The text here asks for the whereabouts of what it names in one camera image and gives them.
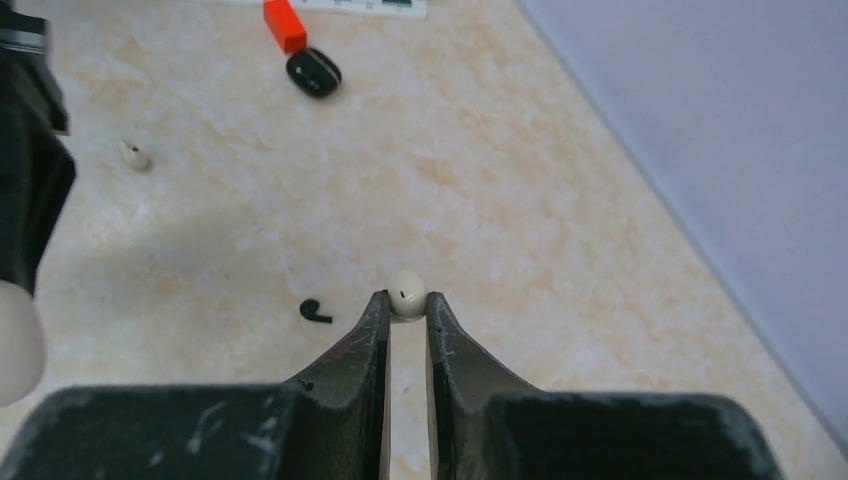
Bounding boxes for green white chessboard mat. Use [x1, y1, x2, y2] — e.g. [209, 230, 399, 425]
[291, 0, 428, 19]

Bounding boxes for orange red block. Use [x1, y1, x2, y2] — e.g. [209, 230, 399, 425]
[263, 0, 308, 55]

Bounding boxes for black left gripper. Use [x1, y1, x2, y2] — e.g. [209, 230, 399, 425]
[1, 1, 76, 295]

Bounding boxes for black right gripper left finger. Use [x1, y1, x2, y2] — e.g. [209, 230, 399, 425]
[1, 291, 391, 479]

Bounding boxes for black earbud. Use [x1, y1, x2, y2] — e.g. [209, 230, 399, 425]
[299, 298, 333, 324]

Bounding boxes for white earbud charging case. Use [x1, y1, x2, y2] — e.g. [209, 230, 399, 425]
[1, 281, 47, 407]

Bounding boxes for black charging case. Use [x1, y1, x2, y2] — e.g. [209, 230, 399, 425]
[285, 47, 343, 99]

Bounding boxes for white earbud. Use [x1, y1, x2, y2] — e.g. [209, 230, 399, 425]
[121, 140, 152, 172]
[387, 269, 428, 320]

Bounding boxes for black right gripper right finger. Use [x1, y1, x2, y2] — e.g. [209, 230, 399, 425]
[426, 292, 782, 479]

